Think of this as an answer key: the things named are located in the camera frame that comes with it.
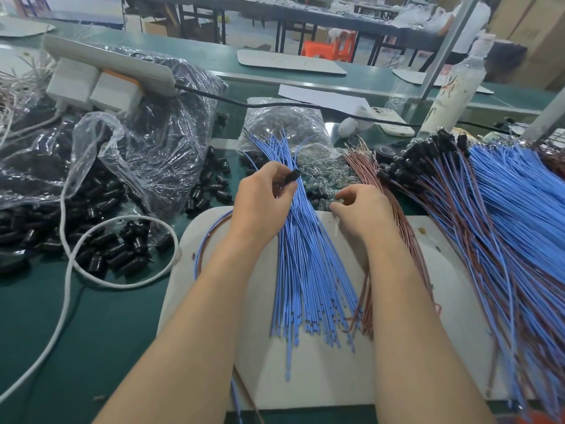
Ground person's right hand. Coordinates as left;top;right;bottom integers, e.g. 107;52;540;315
329;183;400;254

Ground person's left hand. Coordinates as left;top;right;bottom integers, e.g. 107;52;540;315
228;161;301;254

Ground black cap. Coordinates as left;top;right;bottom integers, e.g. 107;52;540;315
275;169;302;190

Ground bundle of blue wires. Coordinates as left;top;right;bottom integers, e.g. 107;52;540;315
242;132;361;380

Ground pile of assembled wire harnesses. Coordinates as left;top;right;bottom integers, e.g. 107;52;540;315
375;128;565;419

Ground pile of black plastic caps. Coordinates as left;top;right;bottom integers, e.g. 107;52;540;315
0;145;235;281

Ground person's right forearm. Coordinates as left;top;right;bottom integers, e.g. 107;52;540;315
364;236;496;424

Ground person's left forearm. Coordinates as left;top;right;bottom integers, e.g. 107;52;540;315
92;238;279;424

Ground small clear plastic bag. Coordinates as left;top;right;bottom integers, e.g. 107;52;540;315
237;97;335;164

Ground white computer mouse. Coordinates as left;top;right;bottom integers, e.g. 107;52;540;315
336;117;358;140

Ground white flat device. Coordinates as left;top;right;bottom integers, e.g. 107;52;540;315
362;105;416;138

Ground large clear plastic bag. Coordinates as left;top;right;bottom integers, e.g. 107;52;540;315
0;44;229;219

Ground white paper sheet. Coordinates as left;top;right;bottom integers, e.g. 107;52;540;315
278;84;376;115

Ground white flat tray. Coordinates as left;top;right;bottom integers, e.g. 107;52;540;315
235;49;348;76
393;68;496;95
0;16;56;39

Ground white spray bottle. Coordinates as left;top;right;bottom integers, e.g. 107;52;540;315
420;32;497;136

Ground white work board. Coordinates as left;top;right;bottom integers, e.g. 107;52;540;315
157;207;513;412

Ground orange plastic stool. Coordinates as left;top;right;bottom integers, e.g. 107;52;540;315
302;31;358;62

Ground white orange charger adapter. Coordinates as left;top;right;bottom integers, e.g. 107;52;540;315
88;70;144;115

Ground white power strip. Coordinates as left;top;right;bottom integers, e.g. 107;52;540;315
42;35;178;96

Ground cardboard boxes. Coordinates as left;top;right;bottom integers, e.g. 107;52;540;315
490;0;565;89

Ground blue table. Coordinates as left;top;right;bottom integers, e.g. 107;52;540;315
18;0;127;30

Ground black power cord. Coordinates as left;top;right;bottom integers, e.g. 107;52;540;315
175;82;522;136

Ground slanted metal frame post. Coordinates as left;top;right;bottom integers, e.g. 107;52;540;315
419;0;482;98

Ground long black-frame table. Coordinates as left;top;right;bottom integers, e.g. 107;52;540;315
124;0;445;65

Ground white charging cable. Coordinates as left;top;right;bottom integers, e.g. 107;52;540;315
0;105;182;405

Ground short metal frame post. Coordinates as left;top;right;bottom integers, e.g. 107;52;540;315
523;88;565;142

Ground bundle of stripped brown wires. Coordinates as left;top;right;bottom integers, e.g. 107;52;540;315
0;59;54;148

